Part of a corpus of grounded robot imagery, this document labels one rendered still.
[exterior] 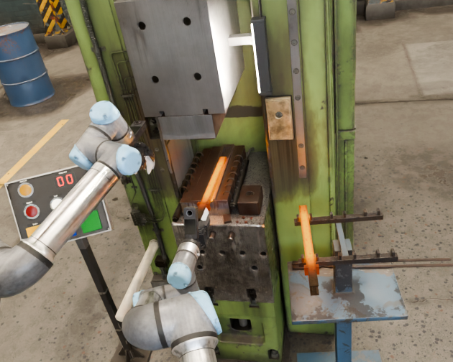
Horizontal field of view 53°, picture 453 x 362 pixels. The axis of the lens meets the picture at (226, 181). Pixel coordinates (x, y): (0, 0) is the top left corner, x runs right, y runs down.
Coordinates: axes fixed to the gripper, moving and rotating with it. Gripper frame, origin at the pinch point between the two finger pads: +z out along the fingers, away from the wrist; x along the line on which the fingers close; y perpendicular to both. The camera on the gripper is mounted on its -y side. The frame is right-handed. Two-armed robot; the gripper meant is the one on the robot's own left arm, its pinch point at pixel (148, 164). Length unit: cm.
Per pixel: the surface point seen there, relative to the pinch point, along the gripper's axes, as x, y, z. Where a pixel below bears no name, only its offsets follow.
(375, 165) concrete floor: 92, -109, 197
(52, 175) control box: -42.3, -0.2, 7.1
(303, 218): 52, 9, 26
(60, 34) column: -386, -457, 352
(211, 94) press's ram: 22.9, -20.7, -10.7
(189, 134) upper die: 12.3, -13.7, 2.6
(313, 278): 57, 35, 11
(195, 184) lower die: 5.5, -10.8, 35.9
